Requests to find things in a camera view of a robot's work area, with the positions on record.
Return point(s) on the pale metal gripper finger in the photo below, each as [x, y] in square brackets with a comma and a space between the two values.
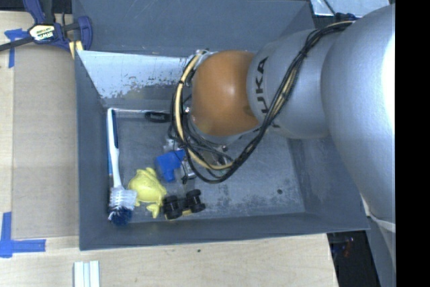
[189, 172]
[170, 145]

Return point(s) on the blue plastic block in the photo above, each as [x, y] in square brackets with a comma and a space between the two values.
[168, 164]

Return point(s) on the black and yellow toy car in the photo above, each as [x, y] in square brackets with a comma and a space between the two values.
[183, 203]

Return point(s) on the small black clip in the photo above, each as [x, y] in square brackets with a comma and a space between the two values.
[155, 117]

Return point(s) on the yellow toy animal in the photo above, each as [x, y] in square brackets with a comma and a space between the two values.
[148, 190]

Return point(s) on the white and blue brush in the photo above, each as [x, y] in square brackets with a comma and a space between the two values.
[113, 151]

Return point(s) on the grey metal bin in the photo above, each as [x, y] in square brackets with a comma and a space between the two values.
[255, 198]

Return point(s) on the pale wood board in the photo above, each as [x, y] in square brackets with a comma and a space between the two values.
[43, 144]

